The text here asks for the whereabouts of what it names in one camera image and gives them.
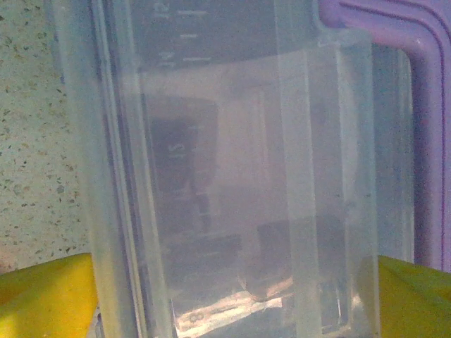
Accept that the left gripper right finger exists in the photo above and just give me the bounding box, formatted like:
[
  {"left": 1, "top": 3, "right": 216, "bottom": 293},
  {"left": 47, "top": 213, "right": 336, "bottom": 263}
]
[{"left": 362, "top": 255, "right": 451, "bottom": 338}]

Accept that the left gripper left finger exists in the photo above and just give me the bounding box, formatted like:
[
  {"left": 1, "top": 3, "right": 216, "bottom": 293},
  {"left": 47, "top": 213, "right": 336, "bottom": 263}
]
[{"left": 0, "top": 253, "right": 98, "bottom": 338}]

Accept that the purple toolbox with clear lid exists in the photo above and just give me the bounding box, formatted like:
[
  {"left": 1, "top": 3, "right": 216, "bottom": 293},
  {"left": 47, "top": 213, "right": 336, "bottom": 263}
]
[{"left": 45, "top": 0, "right": 451, "bottom": 338}]

